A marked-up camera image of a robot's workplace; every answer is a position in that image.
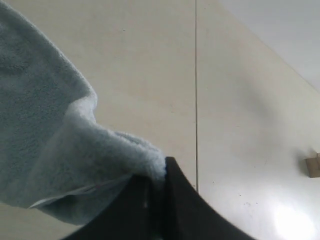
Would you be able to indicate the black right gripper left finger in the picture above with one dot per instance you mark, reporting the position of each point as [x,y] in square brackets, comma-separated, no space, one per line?
[128,217]

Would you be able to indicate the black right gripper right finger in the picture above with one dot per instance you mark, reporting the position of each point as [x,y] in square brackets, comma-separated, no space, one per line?
[187,216]

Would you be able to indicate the light blue fluffy towel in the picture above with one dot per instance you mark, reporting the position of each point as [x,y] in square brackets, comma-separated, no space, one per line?
[54,156]

